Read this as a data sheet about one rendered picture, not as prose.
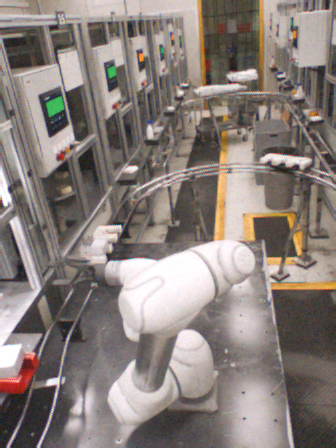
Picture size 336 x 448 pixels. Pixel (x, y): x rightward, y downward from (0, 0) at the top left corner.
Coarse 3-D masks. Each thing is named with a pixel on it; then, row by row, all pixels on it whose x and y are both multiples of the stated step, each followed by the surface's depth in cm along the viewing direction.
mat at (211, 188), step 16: (192, 144) 677; (208, 144) 667; (224, 144) 659; (192, 160) 602; (208, 160) 594; (224, 160) 587; (208, 176) 534; (224, 176) 529; (208, 192) 485; (224, 192) 482; (176, 208) 454; (208, 208) 444; (224, 208) 442; (192, 224) 414; (208, 224) 410; (176, 240) 387; (192, 240) 384
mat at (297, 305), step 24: (288, 288) 302; (312, 288) 299; (288, 312) 279; (312, 312) 276; (288, 336) 258; (312, 336) 256; (288, 360) 241; (312, 360) 239; (288, 384) 225; (312, 384) 224; (312, 408) 210; (312, 432) 198
